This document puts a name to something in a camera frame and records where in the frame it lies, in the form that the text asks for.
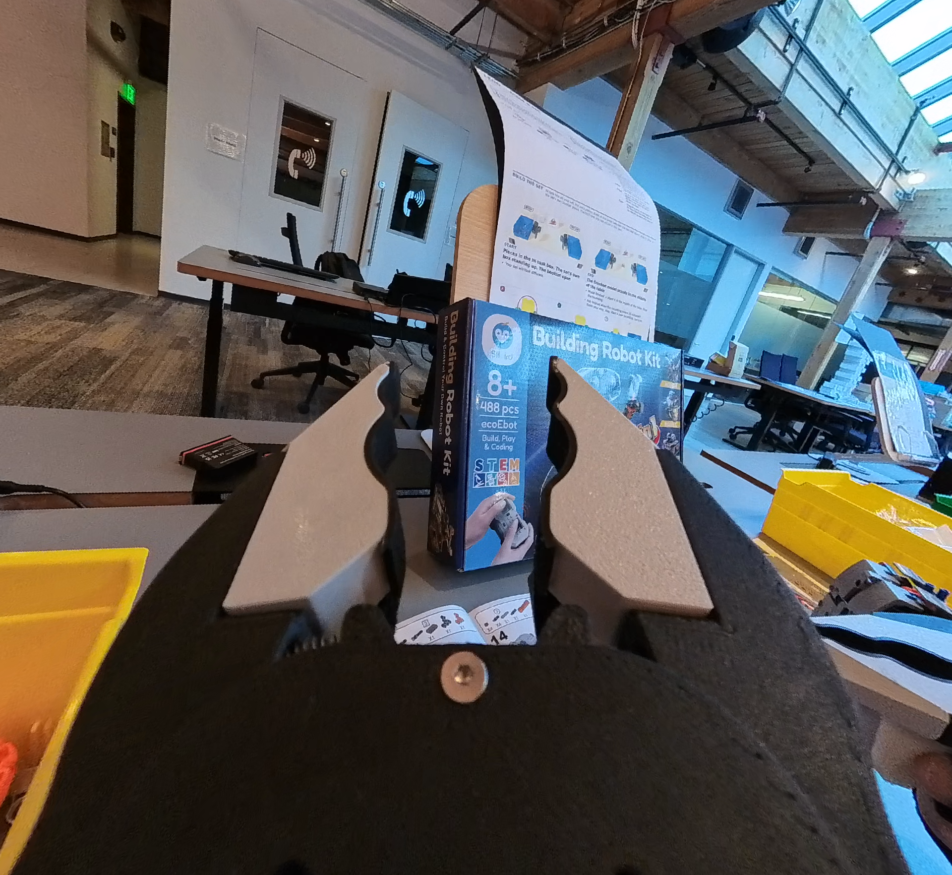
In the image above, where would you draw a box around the wooden top desk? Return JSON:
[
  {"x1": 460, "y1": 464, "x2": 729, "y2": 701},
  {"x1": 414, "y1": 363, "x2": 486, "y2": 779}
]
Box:
[{"x1": 177, "y1": 244, "x2": 455, "y2": 418}]

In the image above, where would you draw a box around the black backpack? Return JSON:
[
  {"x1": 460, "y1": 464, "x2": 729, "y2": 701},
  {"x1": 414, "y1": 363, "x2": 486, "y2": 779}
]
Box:
[{"x1": 314, "y1": 250, "x2": 367, "y2": 286}]

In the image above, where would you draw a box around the black keyboard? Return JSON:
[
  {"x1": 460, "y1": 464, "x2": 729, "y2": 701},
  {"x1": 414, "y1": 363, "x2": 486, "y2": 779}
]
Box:
[{"x1": 228, "y1": 249, "x2": 341, "y2": 283}]

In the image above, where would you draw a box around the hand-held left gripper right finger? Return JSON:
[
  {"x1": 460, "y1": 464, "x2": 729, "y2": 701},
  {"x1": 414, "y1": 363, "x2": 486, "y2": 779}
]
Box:
[{"x1": 535, "y1": 356, "x2": 716, "y2": 644}]

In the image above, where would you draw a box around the black power cable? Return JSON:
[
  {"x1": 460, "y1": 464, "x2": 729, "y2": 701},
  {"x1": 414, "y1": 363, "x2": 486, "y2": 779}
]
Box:
[{"x1": 0, "y1": 479, "x2": 86, "y2": 511}]

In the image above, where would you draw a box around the black office chair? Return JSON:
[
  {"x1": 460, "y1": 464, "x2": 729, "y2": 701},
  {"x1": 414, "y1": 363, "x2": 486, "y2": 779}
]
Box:
[{"x1": 251, "y1": 211, "x2": 376, "y2": 415}]

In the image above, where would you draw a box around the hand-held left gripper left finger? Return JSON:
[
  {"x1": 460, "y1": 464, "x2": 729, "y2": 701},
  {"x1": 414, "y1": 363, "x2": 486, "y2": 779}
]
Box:
[{"x1": 222, "y1": 362, "x2": 409, "y2": 641}]

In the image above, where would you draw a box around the yellow plastic bin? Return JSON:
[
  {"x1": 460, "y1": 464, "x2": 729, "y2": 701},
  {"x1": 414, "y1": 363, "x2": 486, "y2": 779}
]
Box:
[
  {"x1": 0, "y1": 546, "x2": 150, "y2": 875},
  {"x1": 760, "y1": 468, "x2": 952, "y2": 593}
]

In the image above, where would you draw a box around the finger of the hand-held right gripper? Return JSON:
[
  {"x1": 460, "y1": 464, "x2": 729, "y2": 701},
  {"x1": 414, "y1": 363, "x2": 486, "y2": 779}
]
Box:
[
  {"x1": 811, "y1": 612, "x2": 952, "y2": 669},
  {"x1": 820, "y1": 639, "x2": 952, "y2": 740}
]

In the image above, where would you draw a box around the open instruction booklet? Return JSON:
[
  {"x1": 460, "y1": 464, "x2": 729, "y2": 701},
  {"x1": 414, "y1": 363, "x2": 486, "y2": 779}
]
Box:
[{"x1": 394, "y1": 592, "x2": 538, "y2": 647}]

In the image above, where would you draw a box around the white wall notice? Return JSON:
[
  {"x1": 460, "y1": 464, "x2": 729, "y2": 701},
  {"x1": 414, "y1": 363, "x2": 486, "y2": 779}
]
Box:
[{"x1": 206, "y1": 121, "x2": 247, "y2": 162}]

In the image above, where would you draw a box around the white instruction poster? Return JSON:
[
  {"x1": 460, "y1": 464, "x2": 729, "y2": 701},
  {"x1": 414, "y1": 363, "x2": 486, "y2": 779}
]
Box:
[{"x1": 475, "y1": 66, "x2": 663, "y2": 342}]

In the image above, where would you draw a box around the cardboard box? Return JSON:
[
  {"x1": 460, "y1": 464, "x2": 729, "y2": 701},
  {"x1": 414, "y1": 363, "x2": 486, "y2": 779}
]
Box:
[{"x1": 707, "y1": 339, "x2": 752, "y2": 379}]

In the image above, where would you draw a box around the red black battery pack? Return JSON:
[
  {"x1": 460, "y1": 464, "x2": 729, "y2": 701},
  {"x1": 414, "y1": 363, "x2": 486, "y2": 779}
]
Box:
[{"x1": 178, "y1": 435, "x2": 259, "y2": 476}]

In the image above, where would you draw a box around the white phone booth door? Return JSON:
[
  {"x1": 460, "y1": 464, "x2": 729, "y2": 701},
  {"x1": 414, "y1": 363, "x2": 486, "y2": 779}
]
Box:
[
  {"x1": 359, "y1": 90, "x2": 471, "y2": 290},
  {"x1": 237, "y1": 27, "x2": 370, "y2": 262}
]

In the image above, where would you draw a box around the grey desk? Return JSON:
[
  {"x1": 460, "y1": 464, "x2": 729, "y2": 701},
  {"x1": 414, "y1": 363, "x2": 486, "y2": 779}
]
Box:
[
  {"x1": 0, "y1": 405, "x2": 309, "y2": 511},
  {"x1": 0, "y1": 436, "x2": 952, "y2": 875}
]

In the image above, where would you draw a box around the robot kit box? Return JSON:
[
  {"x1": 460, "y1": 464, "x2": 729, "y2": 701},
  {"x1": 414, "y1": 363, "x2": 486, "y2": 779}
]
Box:
[{"x1": 427, "y1": 298, "x2": 685, "y2": 572}]

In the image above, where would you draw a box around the grey toy robot model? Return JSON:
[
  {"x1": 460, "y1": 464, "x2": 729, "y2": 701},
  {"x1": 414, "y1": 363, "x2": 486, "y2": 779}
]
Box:
[{"x1": 814, "y1": 559, "x2": 952, "y2": 619}]

